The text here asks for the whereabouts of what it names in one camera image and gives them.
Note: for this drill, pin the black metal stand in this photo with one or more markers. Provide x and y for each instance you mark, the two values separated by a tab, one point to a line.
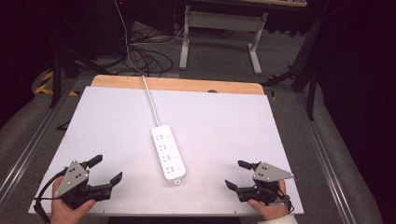
311	81
56	77

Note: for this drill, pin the metal floor rail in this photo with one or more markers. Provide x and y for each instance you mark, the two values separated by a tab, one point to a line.
323	161
28	146

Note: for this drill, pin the person's left hand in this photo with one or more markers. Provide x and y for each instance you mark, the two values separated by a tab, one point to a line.
65	213

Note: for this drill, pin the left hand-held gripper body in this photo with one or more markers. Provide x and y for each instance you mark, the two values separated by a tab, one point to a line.
72	180

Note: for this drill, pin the dark cabinet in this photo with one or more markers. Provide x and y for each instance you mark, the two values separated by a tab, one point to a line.
102	28

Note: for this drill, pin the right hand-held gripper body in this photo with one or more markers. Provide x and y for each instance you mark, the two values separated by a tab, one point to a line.
267	174

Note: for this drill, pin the white metal desk frame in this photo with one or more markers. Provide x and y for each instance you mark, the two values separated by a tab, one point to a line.
224	19

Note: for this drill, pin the person's right hand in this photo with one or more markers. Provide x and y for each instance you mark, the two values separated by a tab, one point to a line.
270	211

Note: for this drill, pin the white board sheet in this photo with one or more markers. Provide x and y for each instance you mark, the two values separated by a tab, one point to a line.
218	130

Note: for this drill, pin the white power strip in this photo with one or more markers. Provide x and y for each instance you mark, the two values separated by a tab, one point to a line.
168	152

